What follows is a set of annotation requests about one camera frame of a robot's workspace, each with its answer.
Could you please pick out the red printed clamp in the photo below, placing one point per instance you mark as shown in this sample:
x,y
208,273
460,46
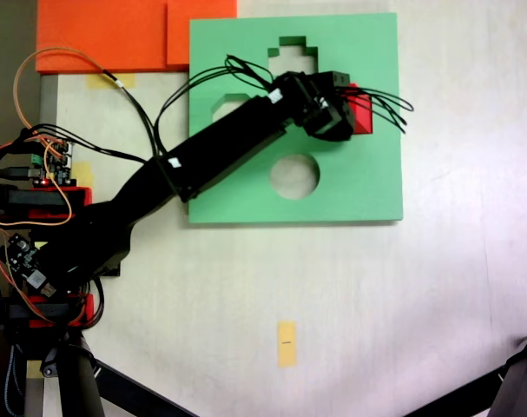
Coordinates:
x,y
37,210
87,304

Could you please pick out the red square block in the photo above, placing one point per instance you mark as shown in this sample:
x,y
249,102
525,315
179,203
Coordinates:
x,y
362,114

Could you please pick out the green shape sorting board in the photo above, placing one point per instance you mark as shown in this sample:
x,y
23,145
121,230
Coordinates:
x,y
367,182

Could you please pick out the yellow tape piece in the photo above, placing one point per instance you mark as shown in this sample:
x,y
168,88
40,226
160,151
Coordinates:
x,y
84,174
100,81

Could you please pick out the orange foam block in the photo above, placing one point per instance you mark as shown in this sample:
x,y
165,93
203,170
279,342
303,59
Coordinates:
x,y
102,35

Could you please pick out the black driver circuit board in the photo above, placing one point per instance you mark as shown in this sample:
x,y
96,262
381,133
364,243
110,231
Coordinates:
x,y
24,258

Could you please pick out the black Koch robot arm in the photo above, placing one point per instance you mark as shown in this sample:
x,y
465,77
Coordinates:
x,y
228,134

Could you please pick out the green circuit board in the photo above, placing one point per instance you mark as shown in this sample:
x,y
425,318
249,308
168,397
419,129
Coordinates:
x,y
57,160

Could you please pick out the yellow tape marker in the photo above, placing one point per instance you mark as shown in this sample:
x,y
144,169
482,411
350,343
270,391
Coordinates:
x,y
287,343

